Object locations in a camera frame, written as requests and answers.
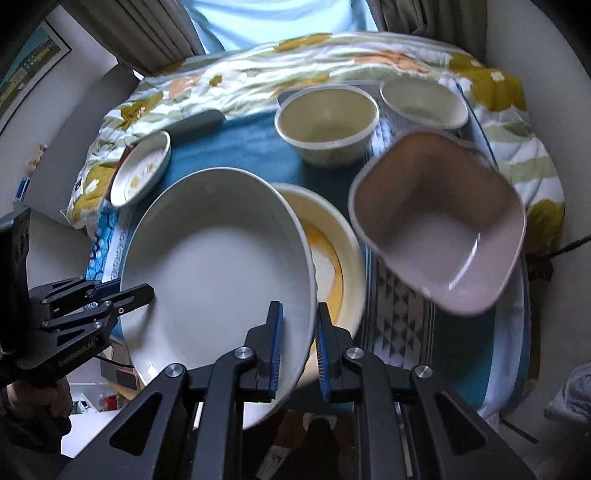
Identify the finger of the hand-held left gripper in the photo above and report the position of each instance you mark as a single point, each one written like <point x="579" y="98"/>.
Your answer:
<point x="69" y="290"/>
<point x="124" y="300"/>

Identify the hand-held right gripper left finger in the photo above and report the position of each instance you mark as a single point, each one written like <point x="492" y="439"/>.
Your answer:
<point x="276" y="350"/>

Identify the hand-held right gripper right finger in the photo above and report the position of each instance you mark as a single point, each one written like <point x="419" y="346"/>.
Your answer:
<point x="322" y="355"/>

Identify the large white bowl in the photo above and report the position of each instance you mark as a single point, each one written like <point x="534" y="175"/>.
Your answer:
<point x="207" y="258"/>

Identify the yellow rimmed plate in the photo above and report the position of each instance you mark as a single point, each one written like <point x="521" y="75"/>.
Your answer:
<point x="341" y="258"/>

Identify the small floral plate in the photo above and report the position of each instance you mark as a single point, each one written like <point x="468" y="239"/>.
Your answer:
<point x="141" y="168"/>

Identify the pink square bowl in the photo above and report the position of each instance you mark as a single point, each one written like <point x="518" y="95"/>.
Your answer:
<point x="429" y="217"/>

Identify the cream bowl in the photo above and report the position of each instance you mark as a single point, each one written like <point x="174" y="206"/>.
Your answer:
<point x="323" y="115"/>

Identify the small white bowl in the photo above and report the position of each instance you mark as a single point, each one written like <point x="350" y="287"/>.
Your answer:
<point x="420" y="99"/>

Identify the person's left hand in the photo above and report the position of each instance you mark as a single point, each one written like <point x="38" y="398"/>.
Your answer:
<point x="55" y="398"/>

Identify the cardboard box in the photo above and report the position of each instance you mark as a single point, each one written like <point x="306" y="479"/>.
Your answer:
<point x="122" y="355"/>

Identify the small blue item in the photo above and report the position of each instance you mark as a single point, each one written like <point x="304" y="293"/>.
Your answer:
<point x="21" y="189"/>

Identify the person's foot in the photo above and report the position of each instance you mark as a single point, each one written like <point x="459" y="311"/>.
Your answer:
<point x="318" y="443"/>

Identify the small packet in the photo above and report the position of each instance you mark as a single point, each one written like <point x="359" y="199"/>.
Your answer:
<point x="40" y="154"/>

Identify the grey panel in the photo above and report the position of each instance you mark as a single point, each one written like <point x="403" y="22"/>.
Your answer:
<point x="92" y="110"/>

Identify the blue patterned towel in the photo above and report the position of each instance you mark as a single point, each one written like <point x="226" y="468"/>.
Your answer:
<point x="249" y="147"/>

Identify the grey cloth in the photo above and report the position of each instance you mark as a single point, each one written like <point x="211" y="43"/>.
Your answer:
<point x="572" y="392"/>

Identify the floral blanket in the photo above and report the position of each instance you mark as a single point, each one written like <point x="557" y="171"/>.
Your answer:
<point x="258" y="69"/>

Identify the beige curtain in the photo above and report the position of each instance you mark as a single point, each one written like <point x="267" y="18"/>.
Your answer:
<point x="429" y="18"/>
<point x="152" y="27"/>

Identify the light blue sheer curtain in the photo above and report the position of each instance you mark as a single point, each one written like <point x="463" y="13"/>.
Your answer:
<point x="277" y="18"/>

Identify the wall poster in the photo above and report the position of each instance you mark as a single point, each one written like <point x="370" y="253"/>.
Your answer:
<point x="27" y="69"/>

